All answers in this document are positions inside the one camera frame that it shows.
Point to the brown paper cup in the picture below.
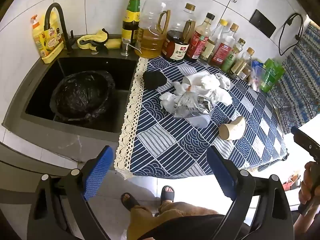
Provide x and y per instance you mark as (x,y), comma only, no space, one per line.
(233,130)

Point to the person's right forearm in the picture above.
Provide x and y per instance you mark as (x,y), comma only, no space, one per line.
(306,222)

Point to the black slipper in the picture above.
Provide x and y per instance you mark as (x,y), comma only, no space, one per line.
(168,193)
(128,201)

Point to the red-label bottle with gold cap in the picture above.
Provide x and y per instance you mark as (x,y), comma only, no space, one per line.
(222,50)

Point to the black faucet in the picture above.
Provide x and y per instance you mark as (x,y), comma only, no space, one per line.
(65,33)

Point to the yellow sponge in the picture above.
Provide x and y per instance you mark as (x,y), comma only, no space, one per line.
(113,44)

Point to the black cloth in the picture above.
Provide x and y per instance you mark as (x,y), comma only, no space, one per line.
(153,80)

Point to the metal soap dispenser pump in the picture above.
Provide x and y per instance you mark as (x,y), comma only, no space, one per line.
(126,46)

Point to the person's right hand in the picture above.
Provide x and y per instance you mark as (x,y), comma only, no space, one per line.
(310,182)

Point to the white tissue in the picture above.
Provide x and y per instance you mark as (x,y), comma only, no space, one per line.
(222,96)
(211,82)
(168,102)

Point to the clear bottle with yellow cap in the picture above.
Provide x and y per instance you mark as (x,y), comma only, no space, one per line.
(209,48)

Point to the yellow cleaning cloth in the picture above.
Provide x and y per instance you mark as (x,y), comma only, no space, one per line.
(91,39)

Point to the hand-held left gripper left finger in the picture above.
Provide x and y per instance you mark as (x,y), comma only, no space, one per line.
(97,172)

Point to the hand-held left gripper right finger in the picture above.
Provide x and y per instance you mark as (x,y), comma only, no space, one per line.
(222,175)

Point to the small spice jar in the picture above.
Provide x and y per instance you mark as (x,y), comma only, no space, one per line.
(246,73)

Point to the navy patterned lace-edged tablecloth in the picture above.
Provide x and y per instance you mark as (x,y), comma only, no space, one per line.
(175,145)

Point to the dark soy sauce jug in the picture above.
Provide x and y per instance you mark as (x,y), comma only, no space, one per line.
(178,43)

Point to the yellow dish soap bottle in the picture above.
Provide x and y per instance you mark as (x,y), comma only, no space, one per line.
(46,38)

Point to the green packet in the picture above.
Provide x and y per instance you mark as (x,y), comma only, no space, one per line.
(271,76)

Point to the blue patterned woven cloth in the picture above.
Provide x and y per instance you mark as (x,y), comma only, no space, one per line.
(296,85)

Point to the large clear oil jug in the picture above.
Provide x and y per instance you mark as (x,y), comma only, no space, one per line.
(150,35)

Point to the black wall socket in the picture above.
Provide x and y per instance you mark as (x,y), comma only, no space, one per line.
(262,23)

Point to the black suction holder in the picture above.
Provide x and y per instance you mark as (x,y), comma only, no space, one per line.
(100,48)

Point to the black sink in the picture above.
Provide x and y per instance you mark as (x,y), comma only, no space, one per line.
(120,110)

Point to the bin with black bag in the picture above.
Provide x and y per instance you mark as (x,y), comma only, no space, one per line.
(82,96)

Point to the white paper cup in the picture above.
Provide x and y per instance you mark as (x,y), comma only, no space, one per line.
(192,80)

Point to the red and white box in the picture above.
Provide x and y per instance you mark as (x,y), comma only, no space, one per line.
(292,182)

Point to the small bottle with gold cap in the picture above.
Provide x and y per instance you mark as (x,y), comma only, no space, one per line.
(239,65)

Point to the green-label bottle with gold cap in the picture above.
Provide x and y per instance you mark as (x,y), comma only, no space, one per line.
(228,60)

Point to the red-label bottle with black cap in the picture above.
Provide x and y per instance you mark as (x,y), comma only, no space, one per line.
(198,41)

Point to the brown fleece pants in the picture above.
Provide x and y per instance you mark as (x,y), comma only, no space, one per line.
(172,212)

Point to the dark bottle with green cap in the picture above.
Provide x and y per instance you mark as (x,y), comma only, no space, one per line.
(131,17)

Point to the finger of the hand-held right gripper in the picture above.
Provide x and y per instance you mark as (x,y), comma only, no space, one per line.
(305,142)

